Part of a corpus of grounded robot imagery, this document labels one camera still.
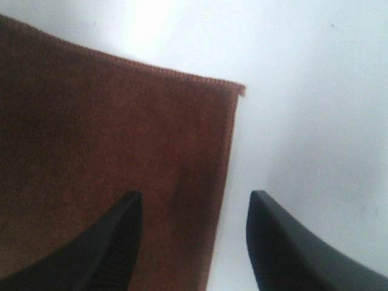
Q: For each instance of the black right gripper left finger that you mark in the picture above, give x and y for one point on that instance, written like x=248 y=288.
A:
x=103 y=257

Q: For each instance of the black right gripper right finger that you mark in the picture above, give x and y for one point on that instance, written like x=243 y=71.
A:
x=285 y=255

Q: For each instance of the brown towel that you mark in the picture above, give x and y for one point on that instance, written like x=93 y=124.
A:
x=79 y=128

